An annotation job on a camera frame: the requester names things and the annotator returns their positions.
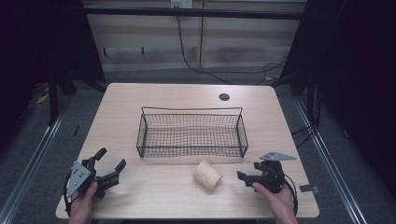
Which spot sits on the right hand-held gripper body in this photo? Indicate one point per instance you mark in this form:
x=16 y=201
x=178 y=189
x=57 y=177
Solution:
x=272 y=177

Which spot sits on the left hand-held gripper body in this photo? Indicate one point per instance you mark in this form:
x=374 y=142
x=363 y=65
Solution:
x=77 y=179

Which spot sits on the person's left hand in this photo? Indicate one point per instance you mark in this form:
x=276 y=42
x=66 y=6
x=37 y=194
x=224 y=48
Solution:
x=82 y=202

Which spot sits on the person's right hand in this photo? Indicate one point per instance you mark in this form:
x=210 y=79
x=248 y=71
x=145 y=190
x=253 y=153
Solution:
x=280 y=203

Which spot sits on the small black floor strip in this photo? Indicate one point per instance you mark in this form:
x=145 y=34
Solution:
x=76 y=130

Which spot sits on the grey tape strip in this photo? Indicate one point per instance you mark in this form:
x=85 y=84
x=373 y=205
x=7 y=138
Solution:
x=308 y=188

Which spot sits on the yellow tape piece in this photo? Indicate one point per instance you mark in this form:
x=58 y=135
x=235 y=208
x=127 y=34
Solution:
x=42 y=99

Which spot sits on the dark round table grommet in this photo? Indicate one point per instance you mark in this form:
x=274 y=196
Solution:
x=224 y=96

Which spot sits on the black curtain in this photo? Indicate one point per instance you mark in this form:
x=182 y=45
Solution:
x=358 y=77
x=37 y=40

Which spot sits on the metal floor rail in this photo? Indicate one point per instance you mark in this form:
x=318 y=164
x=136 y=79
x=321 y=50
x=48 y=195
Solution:
x=330 y=161
x=34 y=161

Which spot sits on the black stand post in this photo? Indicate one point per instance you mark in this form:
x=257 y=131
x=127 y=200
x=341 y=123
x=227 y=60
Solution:
x=53 y=99

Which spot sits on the black wall hook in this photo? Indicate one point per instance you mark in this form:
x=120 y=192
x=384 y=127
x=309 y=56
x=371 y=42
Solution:
x=104 y=51

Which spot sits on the black horizontal frame bar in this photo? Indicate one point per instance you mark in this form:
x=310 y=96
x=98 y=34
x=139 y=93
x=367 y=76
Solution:
x=186 y=13

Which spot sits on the white wall power outlet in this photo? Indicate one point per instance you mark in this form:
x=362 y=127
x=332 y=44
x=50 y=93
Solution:
x=181 y=3

